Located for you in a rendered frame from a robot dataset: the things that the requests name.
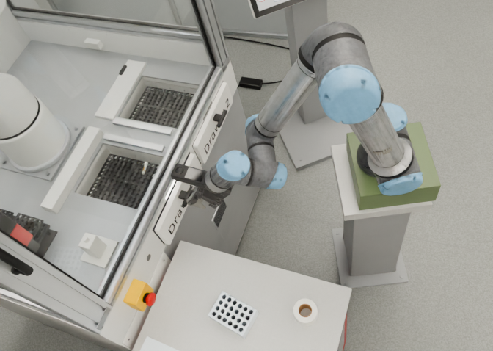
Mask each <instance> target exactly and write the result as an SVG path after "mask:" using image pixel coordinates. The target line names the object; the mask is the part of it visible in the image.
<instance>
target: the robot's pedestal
mask: <svg viewBox="0 0 493 351"><path fill-rule="evenodd" d="M331 154H332V161H333V165H334V169H335V176H336V180H337V188H338V192H339V196H340V203H341V207H342V212H343V228H335V229H332V238H333V242H334V246H335V255H336V259H337V267H338V272H339V276H340V285H341V286H345V287H348V288H351V289H355V288H362V287H369V286H382V285H389V284H396V283H408V282H409V280H408V277H407V274H406V268H405V265H404V262H403V256H402V254H401V246H402V243H403V238H404V236H405V233H406V228H407V225H408V222H409V218H410V214H411V212H416V211H427V210H431V207H432V202H431V201H428V202H422V203H411V204H405V205H399V206H388V207H382V208H376V209H366V210H359V207H358V202H357V196H356V192H355V188H354V182H353V178H352V174H351V168H350V164H349V160H348V154H347V150H346V144H342V145H332V146H331Z"/></svg>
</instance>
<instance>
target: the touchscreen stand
mask: <svg viewBox="0 0 493 351"><path fill-rule="evenodd" d="M284 10H285V21H286V27H287V33H288V44H289V50H290V56H291V67H292V66H293V64H294V63H295V61H296V60H297V59H298V50H299V48H300V47H301V45H302V43H303V42H304V41H305V40H306V38H307V37H308V36H309V35H310V34H311V33H312V32H313V31H314V30H315V29H317V28H318V27H320V26H322V25H324V24H325V23H328V15H327V0H306V1H303V2H300V3H298V4H295V5H292V6H290V7H286V8H284ZM318 92H319V91H318V85H316V87H315V88H314V90H313V91H312V92H311V93H310V94H309V95H308V97H307V98H306V99H305V101H304V102H303V103H302V105H301V106H300V107H299V108H298V109H297V111H296V112H295V113H294V115H293V116H292V117H291V119H290V120H289V121H288V122H287V123H286V124H285V126H284V127H283V128H282V130H281V131H280V132H279V134H280V136H281V138H282V141H283V142H284V144H285V147H286V149H287V151H288V153H289V155H290V157H291V160H292V162H293V164H294V166H295V168H296V171H298V170H302V169H304V168H306V167H309V166H312V165H314V164H318V163H319V162H323V161H325V160H327V159H331V158H332V154H331V146H332V145H342V144H346V134H347V133H350V132H353V130H352V129H351V127H350V125H349V124H342V122H341V121H340V122H339V123H337V122H335V121H333V120H332V119H330V118H329V117H328V116H327V115H326V113H325V111H324V109H323V107H322V105H321V102H320V100H319V94H318Z"/></svg>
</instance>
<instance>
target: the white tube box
mask: <svg viewBox="0 0 493 351"><path fill-rule="evenodd" d="M258 314H259V313H258V310H256V309H254V308H253V307H251V306H249V305H247V304H246V303H243V302H241V301H240V300H238V299H236V298H234V297H233V296H231V295H229V294H228V293H226V292H223V291H222V292H221V294H220V295H219V297H218V299H217V300H216V302H215V303H214V305H213V307H212V309H211V310H210V312H209V314H208V316H209V317H210V318H211V319H212V320H213V321H215V322H217V323H219V324H220V325H222V326H224V327H226V328H227V329H229V330H231V331H233V332H234V333H236V334H237V335H239V336H240V337H242V338H244V339H245V338H246V337H247V334H248V332H249V331H250V329H251V327H252V325H253V324H254V322H255V320H256V318H257V317H258Z"/></svg>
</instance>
